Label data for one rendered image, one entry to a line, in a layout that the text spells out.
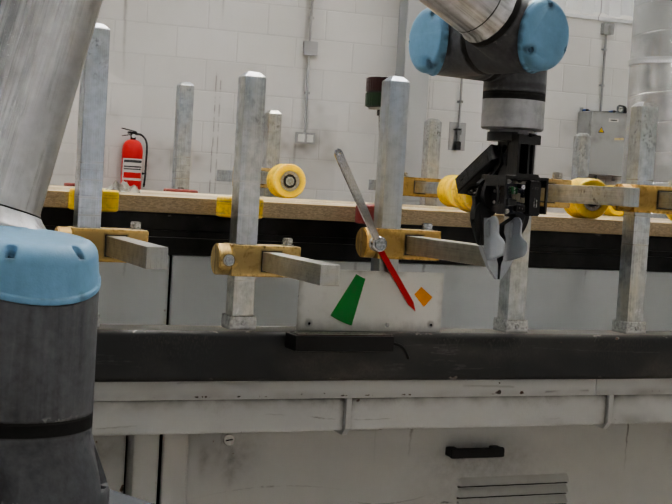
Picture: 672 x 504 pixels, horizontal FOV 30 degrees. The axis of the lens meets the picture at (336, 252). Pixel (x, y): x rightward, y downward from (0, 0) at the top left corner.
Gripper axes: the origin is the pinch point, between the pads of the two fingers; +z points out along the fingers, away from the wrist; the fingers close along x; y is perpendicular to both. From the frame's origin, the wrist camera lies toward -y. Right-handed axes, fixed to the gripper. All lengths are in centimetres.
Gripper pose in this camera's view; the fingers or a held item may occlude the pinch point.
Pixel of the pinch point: (495, 270)
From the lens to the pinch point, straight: 185.0
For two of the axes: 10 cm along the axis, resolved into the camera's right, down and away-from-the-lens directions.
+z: -0.6, 10.0, 0.5
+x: 9.2, 0.3, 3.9
